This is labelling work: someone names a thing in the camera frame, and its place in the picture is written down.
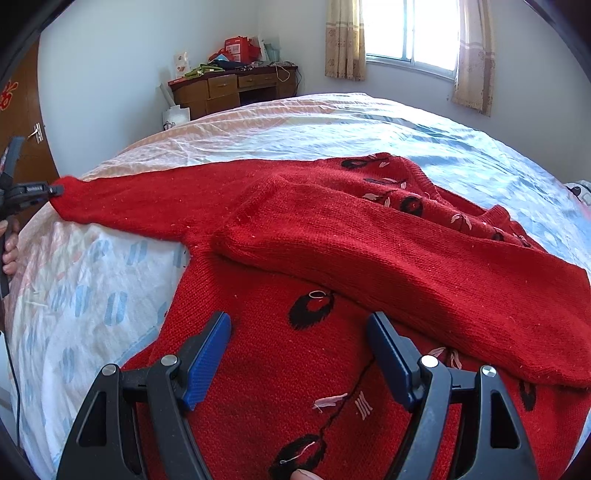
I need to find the wooden desk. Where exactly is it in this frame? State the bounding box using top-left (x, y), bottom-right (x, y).
top-left (168, 65), bottom-right (300, 121)

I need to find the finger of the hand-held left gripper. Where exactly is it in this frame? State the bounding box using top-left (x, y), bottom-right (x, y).
top-left (21, 182), bottom-right (65, 204)

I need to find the window with metal frame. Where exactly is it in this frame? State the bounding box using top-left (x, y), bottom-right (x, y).
top-left (364, 0), bottom-right (463, 71)

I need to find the white plastic bag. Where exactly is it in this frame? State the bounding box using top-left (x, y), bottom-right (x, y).
top-left (161, 104), bottom-right (191, 131)

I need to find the grey patterned pillow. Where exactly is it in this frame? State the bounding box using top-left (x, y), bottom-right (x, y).
top-left (565, 182), bottom-right (591, 205)

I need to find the wooden door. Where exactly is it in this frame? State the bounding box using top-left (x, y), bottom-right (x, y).
top-left (0, 44), bottom-right (62, 186)

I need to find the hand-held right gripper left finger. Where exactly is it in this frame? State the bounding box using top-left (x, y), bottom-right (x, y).
top-left (56, 311), bottom-right (232, 480)

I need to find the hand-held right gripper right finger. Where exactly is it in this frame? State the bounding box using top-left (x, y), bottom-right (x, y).
top-left (366, 312), bottom-right (541, 480)

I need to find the beige patterned curtain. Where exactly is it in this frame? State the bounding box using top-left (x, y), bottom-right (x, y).
top-left (451, 0), bottom-right (498, 117)
top-left (324, 0), bottom-right (367, 82)

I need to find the person's left hand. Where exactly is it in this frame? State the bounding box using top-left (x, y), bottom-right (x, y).
top-left (0, 219), bottom-right (22, 278)

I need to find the red knitted sweater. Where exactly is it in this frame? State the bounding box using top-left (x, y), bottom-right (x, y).
top-left (52, 152), bottom-right (591, 480)

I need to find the blue and pink bed sheet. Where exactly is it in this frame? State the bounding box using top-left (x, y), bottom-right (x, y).
top-left (8, 92), bottom-right (591, 480)

